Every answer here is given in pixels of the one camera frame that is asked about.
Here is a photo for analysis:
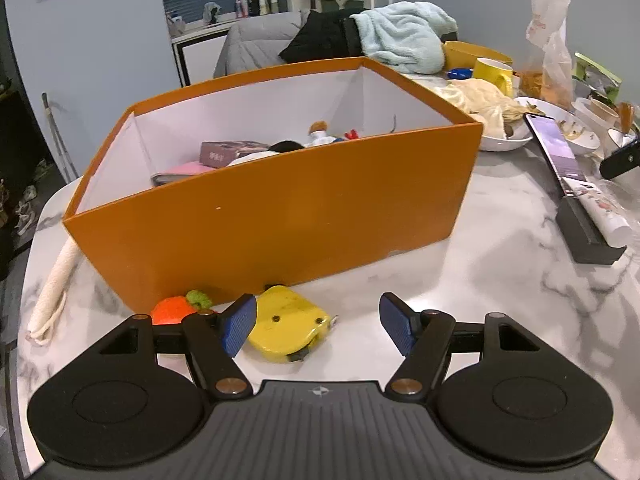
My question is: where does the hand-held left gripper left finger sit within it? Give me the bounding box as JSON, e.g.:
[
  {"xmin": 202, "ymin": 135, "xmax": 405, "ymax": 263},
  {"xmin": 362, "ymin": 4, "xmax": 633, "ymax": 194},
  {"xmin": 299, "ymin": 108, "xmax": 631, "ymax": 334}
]
[{"xmin": 82, "ymin": 294, "xmax": 259, "ymax": 402}]

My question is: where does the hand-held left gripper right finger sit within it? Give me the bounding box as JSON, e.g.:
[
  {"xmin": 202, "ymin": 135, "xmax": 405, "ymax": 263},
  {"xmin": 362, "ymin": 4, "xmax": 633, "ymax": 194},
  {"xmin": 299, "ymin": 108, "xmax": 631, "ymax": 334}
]
[{"xmin": 379, "ymin": 292, "xmax": 557, "ymax": 402}]

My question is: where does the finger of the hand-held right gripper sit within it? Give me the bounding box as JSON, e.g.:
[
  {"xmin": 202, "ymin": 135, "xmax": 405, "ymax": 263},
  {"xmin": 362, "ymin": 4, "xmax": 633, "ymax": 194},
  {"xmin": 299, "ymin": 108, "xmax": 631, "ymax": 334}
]
[{"xmin": 599, "ymin": 139, "xmax": 640, "ymax": 181}]

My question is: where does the yellow tape measure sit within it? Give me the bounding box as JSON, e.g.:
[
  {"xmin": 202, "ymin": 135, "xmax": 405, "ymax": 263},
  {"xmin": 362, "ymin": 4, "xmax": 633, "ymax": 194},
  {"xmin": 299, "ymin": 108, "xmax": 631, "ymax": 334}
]
[{"xmin": 247, "ymin": 285, "xmax": 342, "ymax": 365}]

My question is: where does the orange cardboard box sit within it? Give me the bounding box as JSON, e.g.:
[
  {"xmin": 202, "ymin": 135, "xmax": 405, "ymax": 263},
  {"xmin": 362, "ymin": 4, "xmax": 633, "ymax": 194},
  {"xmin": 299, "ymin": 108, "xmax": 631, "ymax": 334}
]
[{"xmin": 62, "ymin": 56, "xmax": 485, "ymax": 313}]

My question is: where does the pink wallet case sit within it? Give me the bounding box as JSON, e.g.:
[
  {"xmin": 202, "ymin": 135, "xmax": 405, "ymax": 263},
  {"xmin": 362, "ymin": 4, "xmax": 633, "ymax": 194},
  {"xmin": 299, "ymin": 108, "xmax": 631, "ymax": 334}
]
[{"xmin": 151, "ymin": 160, "xmax": 222, "ymax": 187}]

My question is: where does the illustrated card box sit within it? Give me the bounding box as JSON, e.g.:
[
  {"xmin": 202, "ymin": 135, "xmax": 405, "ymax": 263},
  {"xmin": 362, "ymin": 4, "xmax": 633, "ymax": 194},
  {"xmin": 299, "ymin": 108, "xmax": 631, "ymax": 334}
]
[{"xmin": 200, "ymin": 140, "xmax": 271, "ymax": 169}]

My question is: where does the white bowl of fries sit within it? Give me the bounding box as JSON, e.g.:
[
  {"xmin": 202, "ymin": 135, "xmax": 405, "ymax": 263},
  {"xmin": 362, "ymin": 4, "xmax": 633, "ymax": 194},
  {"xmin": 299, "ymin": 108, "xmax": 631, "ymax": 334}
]
[{"xmin": 515, "ymin": 96, "xmax": 602, "ymax": 157}]

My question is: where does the white sauce cup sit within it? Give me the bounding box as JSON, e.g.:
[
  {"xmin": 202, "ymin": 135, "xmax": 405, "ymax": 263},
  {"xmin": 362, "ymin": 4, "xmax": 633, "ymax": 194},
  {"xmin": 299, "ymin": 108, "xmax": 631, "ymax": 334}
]
[{"xmin": 572, "ymin": 96, "xmax": 621, "ymax": 133}]

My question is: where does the white cream tube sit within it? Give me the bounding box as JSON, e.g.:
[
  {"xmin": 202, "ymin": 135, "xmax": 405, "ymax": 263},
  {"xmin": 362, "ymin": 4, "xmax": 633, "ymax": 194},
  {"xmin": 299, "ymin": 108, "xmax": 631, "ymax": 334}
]
[{"xmin": 575, "ymin": 182, "xmax": 634, "ymax": 249}]

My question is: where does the smartphone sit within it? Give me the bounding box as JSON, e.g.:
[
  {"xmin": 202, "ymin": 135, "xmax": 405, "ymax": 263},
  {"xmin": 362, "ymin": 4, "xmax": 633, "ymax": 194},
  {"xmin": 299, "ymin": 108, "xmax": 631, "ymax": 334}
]
[{"xmin": 524, "ymin": 112, "xmax": 592, "ymax": 198}]

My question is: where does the orange crochet fruit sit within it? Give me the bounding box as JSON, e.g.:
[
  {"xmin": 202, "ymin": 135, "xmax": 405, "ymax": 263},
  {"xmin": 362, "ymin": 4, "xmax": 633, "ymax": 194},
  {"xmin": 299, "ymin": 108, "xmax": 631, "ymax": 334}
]
[{"xmin": 150, "ymin": 289, "xmax": 214, "ymax": 327}]

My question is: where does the black rectangular box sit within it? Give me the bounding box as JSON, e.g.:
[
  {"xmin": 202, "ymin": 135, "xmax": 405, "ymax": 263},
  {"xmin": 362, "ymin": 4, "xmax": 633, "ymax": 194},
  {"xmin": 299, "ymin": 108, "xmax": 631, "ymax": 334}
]
[{"xmin": 556, "ymin": 197, "xmax": 628, "ymax": 266}]

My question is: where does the green snack packet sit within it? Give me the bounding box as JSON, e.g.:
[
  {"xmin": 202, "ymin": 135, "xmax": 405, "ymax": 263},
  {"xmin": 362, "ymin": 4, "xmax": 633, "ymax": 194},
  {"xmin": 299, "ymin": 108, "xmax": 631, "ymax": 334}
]
[{"xmin": 574, "ymin": 52, "xmax": 624, "ymax": 95}]

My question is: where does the white food bowl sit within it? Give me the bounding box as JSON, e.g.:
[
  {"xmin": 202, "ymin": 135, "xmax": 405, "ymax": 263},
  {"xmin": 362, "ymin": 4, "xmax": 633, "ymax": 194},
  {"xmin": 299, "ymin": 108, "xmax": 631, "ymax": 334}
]
[{"xmin": 479, "ymin": 97, "xmax": 534, "ymax": 153}]

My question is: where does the clear plastic bag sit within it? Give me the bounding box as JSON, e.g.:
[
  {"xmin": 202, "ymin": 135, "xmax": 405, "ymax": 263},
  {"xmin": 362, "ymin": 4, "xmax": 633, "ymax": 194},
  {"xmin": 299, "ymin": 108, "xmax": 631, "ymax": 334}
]
[{"xmin": 525, "ymin": 0, "xmax": 574, "ymax": 109}]

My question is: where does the yellow mug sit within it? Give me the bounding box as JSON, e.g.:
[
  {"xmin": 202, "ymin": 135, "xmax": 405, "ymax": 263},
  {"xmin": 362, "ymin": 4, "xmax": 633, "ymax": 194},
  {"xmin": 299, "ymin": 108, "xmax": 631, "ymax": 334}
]
[{"xmin": 472, "ymin": 57, "xmax": 515, "ymax": 98}]

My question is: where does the white rolled cloth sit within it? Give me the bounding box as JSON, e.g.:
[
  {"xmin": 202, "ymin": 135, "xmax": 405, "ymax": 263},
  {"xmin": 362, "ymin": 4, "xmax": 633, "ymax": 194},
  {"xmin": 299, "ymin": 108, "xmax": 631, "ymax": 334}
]
[{"xmin": 26, "ymin": 241, "xmax": 79, "ymax": 347}]

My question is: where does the yellow bowl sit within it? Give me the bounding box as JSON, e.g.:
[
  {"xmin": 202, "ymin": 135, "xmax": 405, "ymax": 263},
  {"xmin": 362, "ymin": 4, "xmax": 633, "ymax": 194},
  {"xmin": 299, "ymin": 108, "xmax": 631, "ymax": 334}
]
[{"xmin": 442, "ymin": 41, "xmax": 514, "ymax": 72}]

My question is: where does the light blue fleece blanket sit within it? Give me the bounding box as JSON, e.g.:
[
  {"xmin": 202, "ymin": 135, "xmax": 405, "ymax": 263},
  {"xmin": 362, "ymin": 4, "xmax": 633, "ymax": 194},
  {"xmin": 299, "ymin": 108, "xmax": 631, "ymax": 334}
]
[{"xmin": 350, "ymin": 1, "xmax": 459, "ymax": 75}]

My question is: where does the grey crutch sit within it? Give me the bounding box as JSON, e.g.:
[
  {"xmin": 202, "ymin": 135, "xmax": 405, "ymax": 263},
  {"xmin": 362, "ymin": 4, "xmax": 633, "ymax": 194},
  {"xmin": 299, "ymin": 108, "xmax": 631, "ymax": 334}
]
[{"xmin": 41, "ymin": 91, "xmax": 81, "ymax": 184}]

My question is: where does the white cabinet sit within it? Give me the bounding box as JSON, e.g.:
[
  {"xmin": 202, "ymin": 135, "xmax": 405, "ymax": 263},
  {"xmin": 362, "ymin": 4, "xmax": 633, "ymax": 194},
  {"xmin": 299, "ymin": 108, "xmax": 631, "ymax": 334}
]
[{"xmin": 171, "ymin": 30, "xmax": 232, "ymax": 87}]

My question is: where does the grey duvet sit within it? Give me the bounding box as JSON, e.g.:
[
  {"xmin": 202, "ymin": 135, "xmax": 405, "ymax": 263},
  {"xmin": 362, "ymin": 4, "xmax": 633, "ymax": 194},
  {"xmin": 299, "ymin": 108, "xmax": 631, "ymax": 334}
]
[{"xmin": 214, "ymin": 10, "xmax": 321, "ymax": 79}]

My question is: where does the black jacket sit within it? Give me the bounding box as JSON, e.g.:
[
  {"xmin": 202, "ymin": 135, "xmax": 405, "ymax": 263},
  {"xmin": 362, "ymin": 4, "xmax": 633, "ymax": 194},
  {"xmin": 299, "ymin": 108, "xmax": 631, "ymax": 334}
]
[{"xmin": 278, "ymin": 10, "xmax": 367, "ymax": 64}]

